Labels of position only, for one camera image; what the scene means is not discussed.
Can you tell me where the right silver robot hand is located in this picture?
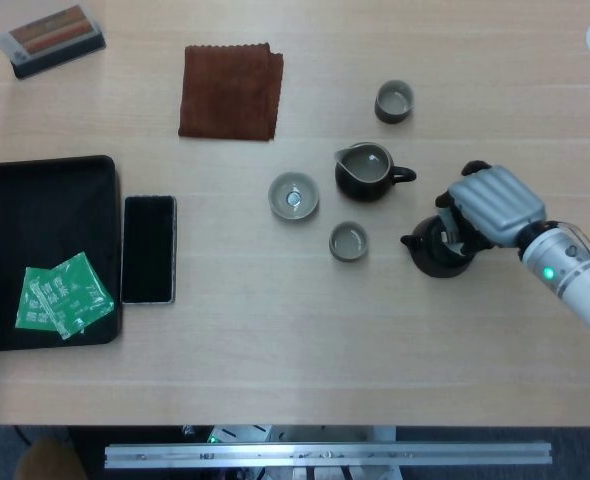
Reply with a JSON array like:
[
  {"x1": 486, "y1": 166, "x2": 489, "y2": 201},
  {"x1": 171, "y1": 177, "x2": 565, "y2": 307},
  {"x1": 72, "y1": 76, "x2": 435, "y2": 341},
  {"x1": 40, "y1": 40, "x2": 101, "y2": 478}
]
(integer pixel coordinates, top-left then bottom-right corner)
[{"x1": 434, "y1": 159, "x2": 548, "y2": 259}]

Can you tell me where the black cast iron teapot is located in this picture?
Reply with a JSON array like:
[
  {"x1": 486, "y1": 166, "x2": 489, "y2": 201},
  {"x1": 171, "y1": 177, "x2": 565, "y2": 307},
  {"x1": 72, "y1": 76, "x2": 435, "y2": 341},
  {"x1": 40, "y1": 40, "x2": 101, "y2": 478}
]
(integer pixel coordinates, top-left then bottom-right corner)
[{"x1": 400, "y1": 209, "x2": 476, "y2": 279}]

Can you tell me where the dark teacup beige inside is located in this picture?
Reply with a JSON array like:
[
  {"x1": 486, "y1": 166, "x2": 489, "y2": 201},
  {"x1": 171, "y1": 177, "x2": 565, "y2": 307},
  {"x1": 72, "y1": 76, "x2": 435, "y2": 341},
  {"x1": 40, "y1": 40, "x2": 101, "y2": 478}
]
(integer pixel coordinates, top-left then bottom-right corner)
[
  {"x1": 373, "y1": 79, "x2": 416, "y2": 125},
  {"x1": 328, "y1": 220, "x2": 370, "y2": 263}
]

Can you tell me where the grey ceramic tea strainer bowl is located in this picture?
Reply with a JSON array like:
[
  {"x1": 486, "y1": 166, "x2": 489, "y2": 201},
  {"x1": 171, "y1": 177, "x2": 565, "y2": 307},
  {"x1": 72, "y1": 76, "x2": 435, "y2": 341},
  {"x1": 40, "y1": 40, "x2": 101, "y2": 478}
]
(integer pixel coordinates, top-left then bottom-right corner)
[{"x1": 267, "y1": 171, "x2": 321, "y2": 222}]

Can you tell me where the brown folded cloth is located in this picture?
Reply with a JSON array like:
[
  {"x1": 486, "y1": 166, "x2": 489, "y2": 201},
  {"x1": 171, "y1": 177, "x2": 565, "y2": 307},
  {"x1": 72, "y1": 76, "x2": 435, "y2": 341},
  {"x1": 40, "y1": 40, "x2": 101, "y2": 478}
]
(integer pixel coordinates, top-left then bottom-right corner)
[{"x1": 177, "y1": 42, "x2": 285, "y2": 143}]

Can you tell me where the black smartphone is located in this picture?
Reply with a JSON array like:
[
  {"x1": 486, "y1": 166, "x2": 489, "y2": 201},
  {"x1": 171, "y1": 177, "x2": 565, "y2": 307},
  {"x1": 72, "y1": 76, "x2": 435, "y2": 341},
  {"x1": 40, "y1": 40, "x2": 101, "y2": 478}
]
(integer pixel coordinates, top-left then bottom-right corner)
[{"x1": 119, "y1": 194, "x2": 178, "y2": 306}]

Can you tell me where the green tea packet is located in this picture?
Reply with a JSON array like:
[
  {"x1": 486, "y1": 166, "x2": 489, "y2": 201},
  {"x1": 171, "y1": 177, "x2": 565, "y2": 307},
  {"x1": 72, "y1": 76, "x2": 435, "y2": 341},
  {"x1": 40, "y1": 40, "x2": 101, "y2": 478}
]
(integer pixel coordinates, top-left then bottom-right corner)
[
  {"x1": 29, "y1": 251, "x2": 115, "y2": 341},
  {"x1": 14, "y1": 267, "x2": 61, "y2": 332}
]

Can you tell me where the black rectangular tray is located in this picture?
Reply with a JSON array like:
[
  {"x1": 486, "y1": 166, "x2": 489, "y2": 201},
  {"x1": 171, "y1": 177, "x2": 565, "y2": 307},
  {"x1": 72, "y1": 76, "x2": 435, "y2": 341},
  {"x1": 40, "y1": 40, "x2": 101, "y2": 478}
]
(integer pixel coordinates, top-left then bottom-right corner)
[{"x1": 0, "y1": 154, "x2": 124, "y2": 354}]

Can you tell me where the brown rounded seat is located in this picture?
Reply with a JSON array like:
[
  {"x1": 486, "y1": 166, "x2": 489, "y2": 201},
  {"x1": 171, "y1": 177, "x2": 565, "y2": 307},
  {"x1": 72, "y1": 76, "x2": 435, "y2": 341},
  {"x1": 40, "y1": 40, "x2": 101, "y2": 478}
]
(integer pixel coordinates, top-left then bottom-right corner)
[{"x1": 14, "y1": 436, "x2": 89, "y2": 480}]

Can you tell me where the black ceramic pitcher with handle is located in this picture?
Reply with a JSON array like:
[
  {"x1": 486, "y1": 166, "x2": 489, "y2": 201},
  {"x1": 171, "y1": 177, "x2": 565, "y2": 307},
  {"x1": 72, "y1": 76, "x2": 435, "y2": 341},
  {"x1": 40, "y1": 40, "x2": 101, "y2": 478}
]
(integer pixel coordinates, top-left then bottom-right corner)
[{"x1": 333, "y1": 141, "x2": 418, "y2": 203}]

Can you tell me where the aluminium profile rail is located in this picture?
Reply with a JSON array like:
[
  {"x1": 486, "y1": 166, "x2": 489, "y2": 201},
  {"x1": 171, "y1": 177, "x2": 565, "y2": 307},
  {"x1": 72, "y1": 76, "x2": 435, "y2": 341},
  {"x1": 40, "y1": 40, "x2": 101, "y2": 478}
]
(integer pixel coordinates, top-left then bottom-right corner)
[{"x1": 103, "y1": 440, "x2": 553, "y2": 470}]

